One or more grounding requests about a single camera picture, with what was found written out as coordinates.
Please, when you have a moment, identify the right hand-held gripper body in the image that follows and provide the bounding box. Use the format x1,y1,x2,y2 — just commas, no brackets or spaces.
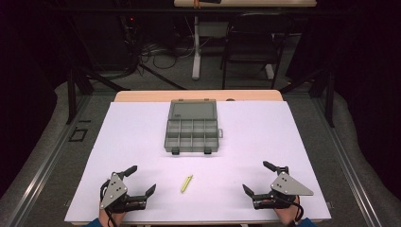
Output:
252,166,315,211

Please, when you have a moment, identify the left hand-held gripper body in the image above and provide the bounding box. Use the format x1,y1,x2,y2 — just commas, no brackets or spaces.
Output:
99,171,148,214

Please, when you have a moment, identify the person's left hand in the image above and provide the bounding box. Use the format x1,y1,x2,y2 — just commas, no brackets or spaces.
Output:
98,207,128,224

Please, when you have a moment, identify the person's right hand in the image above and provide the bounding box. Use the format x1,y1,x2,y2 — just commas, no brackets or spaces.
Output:
273,196,301,226

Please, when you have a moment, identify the white table mat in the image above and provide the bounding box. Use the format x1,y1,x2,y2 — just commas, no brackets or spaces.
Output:
63,100,333,223

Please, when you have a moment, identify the small yellow stick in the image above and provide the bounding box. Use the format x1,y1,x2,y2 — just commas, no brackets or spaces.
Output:
180,174,194,194

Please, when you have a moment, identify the grey plastic compartment box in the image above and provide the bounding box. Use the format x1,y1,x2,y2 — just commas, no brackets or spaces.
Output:
163,98,224,156

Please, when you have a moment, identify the black metal stand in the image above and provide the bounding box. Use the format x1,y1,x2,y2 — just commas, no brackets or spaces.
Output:
279,66,336,129
63,64,131,125

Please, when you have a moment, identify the wooden table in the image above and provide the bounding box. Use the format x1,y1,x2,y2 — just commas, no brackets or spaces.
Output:
71,89,329,227

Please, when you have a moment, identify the black chair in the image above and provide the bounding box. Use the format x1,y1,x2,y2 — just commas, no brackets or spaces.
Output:
219,12,296,91

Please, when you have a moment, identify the dark device with red light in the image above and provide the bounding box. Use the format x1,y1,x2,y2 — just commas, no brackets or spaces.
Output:
124,12,141,45

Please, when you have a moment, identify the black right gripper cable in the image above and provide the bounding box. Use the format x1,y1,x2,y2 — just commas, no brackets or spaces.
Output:
283,194,305,222

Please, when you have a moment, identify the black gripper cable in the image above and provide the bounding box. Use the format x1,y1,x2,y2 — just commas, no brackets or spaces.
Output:
99,181,118,227
283,194,305,222

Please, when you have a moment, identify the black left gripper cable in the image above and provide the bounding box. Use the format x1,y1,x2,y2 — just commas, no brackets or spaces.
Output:
99,181,118,227

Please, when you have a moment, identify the aluminium floor rail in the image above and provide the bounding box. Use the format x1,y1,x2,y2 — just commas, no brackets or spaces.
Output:
5,94,93,227
313,96,383,227

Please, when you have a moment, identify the bundle of floor cables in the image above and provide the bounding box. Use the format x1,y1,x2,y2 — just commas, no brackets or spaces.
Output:
138,37,197,71

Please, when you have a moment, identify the white desk frame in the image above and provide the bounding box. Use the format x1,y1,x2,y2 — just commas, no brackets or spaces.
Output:
191,14,276,81

